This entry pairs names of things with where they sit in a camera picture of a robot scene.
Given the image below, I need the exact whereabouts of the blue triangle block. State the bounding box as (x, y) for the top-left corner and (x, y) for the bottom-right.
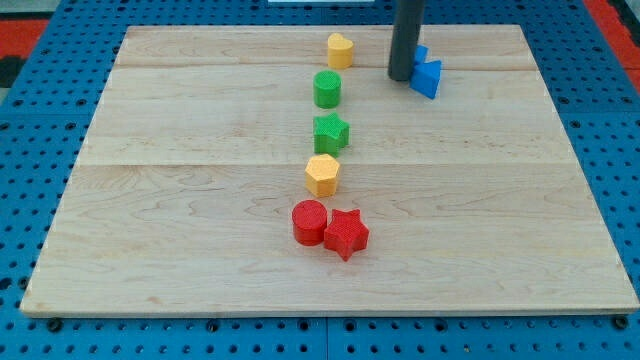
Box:
(409, 60), (442, 99)

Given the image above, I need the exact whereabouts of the yellow hexagon block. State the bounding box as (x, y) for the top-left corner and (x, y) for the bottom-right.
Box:
(305, 154), (340, 198)

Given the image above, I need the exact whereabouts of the red cylinder block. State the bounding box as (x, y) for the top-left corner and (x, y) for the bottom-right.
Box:
(291, 200), (328, 246)

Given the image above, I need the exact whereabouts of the green star block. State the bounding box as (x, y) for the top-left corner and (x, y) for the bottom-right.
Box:
(313, 112), (350, 157)

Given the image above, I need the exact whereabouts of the red star block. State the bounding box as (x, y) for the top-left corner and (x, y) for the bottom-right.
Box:
(324, 209), (369, 262)

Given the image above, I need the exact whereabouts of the green cylinder block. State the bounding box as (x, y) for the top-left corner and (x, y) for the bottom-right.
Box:
(313, 70), (342, 109)

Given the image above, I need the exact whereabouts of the yellow heart block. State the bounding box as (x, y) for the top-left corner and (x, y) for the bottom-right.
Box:
(327, 33), (354, 69)

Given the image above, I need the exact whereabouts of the wooden board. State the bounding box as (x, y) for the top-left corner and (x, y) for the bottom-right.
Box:
(21, 25), (639, 318)

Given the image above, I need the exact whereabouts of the blue cube block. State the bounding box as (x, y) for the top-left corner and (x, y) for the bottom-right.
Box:
(413, 45), (429, 66)

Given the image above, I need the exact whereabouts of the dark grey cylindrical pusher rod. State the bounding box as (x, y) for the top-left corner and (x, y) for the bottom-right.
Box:
(387, 0), (426, 82)

